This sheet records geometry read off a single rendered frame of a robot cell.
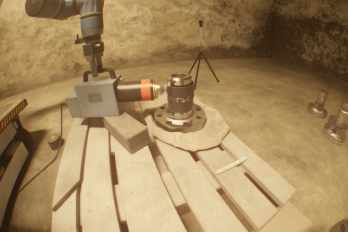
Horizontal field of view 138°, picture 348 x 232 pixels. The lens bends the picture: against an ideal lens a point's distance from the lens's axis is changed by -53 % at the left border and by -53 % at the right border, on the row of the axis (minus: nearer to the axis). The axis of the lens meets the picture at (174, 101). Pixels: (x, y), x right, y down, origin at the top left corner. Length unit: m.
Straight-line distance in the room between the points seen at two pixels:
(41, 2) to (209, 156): 0.83
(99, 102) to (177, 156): 0.42
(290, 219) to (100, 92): 0.97
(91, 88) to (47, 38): 2.60
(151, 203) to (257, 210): 0.32
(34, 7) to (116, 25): 2.39
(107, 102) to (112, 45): 2.26
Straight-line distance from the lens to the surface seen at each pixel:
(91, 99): 0.71
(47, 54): 3.21
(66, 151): 0.72
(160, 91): 0.66
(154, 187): 0.50
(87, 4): 0.68
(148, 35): 2.95
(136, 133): 0.57
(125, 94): 0.66
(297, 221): 0.74
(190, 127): 0.65
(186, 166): 0.54
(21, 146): 1.08
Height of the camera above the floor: 0.57
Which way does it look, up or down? 26 degrees down
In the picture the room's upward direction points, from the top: 2 degrees counter-clockwise
